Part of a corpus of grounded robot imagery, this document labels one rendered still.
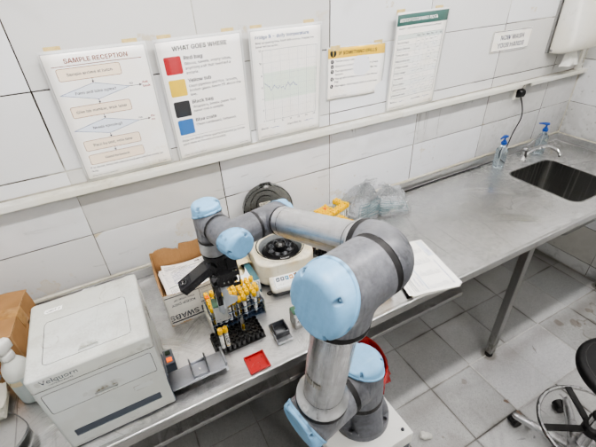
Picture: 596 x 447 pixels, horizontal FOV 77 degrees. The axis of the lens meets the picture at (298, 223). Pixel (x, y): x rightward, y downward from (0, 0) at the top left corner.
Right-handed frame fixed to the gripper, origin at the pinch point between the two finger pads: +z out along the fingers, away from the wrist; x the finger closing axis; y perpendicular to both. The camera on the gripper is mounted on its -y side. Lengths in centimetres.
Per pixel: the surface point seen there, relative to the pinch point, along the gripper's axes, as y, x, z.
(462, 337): 140, 18, 109
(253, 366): 5.4, -8.8, 21.9
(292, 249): 35.5, 28.9, 11.4
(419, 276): 78, 1, 20
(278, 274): 26.6, 21.6, 15.5
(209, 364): -7.1, -5.1, 18.1
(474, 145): 170, 68, 7
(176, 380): -17.5, -5.9, 18.1
